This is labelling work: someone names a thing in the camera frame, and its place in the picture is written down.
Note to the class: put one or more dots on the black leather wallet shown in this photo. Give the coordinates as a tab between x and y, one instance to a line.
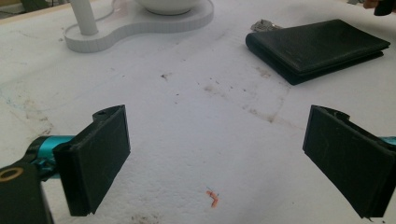
314	49

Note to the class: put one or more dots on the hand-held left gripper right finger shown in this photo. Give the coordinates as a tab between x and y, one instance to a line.
348	161

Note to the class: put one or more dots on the silver keys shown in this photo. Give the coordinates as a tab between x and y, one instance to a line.
264	25

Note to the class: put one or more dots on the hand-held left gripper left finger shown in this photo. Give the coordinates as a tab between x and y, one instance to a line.
93	161

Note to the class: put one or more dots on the white stand base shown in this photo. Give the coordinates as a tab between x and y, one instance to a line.
140	28

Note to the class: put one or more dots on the white bowl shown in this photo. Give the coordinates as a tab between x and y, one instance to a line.
169	6

